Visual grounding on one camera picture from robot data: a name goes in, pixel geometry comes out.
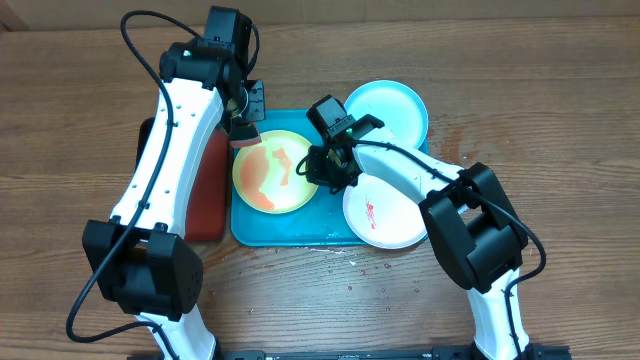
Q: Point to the white plate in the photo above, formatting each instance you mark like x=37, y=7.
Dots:
x=382, y=216

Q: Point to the teal plastic tray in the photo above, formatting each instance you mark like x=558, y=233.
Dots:
x=320, y=222

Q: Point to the black red-lined tray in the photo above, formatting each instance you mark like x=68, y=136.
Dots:
x=206, y=209

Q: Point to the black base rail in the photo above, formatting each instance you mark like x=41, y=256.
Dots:
x=466, y=352

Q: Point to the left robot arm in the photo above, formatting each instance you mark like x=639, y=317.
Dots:
x=139, y=257

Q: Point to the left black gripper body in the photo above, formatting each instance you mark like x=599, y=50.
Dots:
x=254, y=107

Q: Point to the green and orange sponge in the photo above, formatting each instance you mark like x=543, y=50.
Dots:
x=243, y=135

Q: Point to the yellow-green plate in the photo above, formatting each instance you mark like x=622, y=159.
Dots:
x=264, y=175

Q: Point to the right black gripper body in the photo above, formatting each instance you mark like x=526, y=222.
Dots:
x=332, y=176

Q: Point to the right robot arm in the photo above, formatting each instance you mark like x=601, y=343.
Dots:
x=475, y=234

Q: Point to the light blue plate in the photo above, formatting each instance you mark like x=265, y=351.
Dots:
x=397, y=105

